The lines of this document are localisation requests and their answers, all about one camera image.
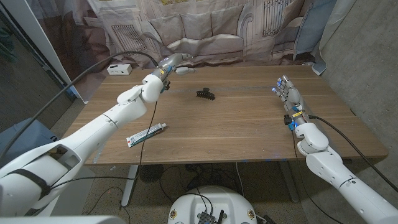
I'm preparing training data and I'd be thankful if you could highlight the black antenna module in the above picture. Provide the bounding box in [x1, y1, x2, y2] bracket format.
[197, 210, 225, 224]

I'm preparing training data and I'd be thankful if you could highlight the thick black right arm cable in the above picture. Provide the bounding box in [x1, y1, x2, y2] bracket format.
[308, 114, 398, 193]

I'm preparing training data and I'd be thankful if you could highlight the grey table leg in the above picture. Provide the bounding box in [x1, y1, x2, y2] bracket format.
[278, 161, 300, 203]

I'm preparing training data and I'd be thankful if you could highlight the thin black left wrist cable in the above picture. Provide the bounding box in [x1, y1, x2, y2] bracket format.
[49, 100, 159, 190]

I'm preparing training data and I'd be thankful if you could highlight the black floor cable bundle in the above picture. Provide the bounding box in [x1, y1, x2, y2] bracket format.
[159, 163, 246, 203]

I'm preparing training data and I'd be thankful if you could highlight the blue plastic bin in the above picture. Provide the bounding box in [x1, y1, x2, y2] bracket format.
[0, 117, 60, 156]

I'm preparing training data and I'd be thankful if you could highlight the white robot torso base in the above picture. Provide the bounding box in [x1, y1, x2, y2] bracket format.
[167, 185, 258, 224]

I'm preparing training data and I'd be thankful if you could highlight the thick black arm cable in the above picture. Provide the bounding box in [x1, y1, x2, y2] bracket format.
[308, 114, 398, 193]
[0, 50, 160, 161]

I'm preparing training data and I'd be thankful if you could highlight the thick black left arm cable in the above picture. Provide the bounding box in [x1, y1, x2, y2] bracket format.
[0, 50, 160, 161]

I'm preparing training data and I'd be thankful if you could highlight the white toothpaste tube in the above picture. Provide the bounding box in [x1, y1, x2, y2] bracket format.
[126, 123, 168, 148]

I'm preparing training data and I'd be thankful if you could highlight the white table leg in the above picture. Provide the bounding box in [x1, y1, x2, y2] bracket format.
[121, 164, 139, 208]

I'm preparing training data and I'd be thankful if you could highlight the black round floor fan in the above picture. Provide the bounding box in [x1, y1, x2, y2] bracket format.
[139, 164, 165, 184]

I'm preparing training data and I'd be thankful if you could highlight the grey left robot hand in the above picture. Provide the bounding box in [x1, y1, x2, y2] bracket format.
[151, 52, 197, 82]

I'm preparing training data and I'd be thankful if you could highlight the white floor unit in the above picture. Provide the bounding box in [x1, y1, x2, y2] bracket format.
[37, 166, 96, 217]

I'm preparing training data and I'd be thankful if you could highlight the black claw hair clip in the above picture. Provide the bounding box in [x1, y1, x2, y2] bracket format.
[196, 88, 216, 101]

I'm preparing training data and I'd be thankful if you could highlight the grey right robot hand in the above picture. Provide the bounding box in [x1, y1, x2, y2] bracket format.
[272, 74, 308, 127]

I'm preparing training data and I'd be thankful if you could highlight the pale grey hanging cloth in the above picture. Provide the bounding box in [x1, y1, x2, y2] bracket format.
[312, 0, 358, 76]

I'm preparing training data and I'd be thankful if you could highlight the white power strip box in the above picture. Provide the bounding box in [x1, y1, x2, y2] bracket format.
[106, 63, 132, 76]

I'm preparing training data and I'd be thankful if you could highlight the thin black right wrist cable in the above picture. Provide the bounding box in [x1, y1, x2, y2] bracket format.
[291, 129, 343, 224]

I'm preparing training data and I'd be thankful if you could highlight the white partition panel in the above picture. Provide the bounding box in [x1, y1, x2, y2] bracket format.
[0, 0, 90, 104]

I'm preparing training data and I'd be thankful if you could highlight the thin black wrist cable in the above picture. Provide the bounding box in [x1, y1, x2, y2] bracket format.
[49, 100, 159, 190]
[291, 129, 343, 224]

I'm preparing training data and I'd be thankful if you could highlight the printed sofa backdrop curtain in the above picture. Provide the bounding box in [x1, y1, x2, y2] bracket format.
[25, 0, 338, 103]

